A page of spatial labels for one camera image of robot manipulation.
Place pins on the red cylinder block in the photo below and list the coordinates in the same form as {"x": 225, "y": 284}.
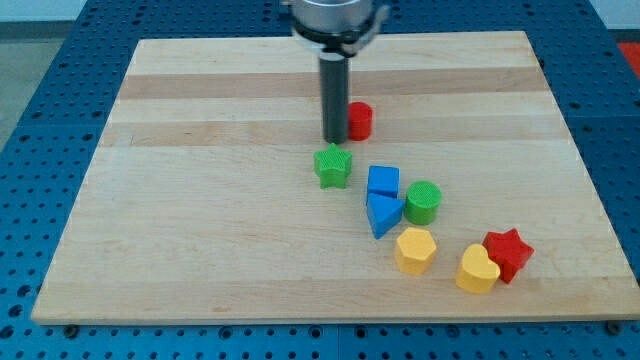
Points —
{"x": 360, "y": 120}

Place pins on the green star block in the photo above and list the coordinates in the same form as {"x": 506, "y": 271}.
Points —
{"x": 333, "y": 166}

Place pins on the red star block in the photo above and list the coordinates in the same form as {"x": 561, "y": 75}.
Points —
{"x": 508, "y": 251}

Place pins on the blue cube block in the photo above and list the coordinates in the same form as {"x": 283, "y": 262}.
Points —
{"x": 383, "y": 180}

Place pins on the blue triangle block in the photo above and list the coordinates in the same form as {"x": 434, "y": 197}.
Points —
{"x": 383, "y": 213}

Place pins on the green cylinder block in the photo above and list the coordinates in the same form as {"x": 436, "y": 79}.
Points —
{"x": 423, "y": 199}

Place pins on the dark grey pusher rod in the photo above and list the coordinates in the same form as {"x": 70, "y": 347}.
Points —
{"x": 334, "y": 86}

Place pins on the yellow hexagon block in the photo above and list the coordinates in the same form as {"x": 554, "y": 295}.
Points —
{"x": 414, "y": 251}

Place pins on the wooden board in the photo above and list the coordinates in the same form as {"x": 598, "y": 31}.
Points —
{"x": 201, "y": 205}

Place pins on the yellow heart block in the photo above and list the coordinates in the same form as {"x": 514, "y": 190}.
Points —
{"x": 476, "y": 272}

